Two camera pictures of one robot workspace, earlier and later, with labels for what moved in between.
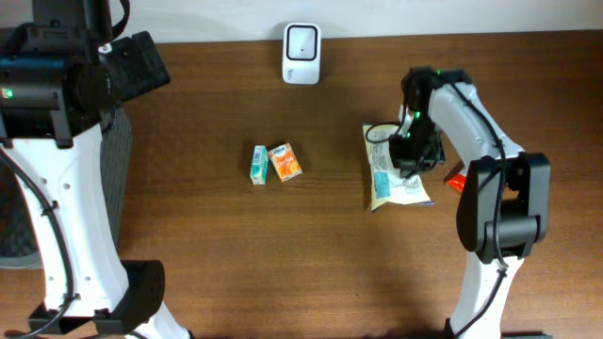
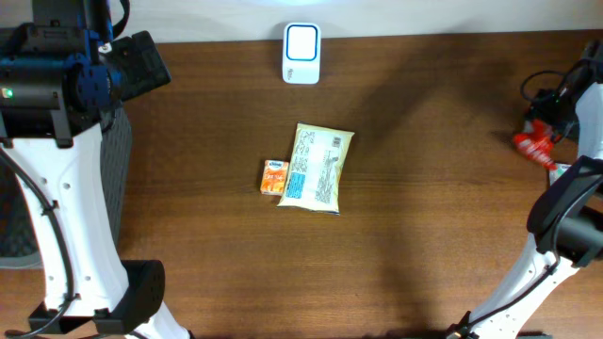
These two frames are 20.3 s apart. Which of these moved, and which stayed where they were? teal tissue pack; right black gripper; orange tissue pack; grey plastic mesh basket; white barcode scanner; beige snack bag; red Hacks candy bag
Moved: beige snack bag; red Hacks candy bag; right black gripper; teal tissue pack; orange tissue pack
Stayed: white barcode scanner; grey plastic mesh basket
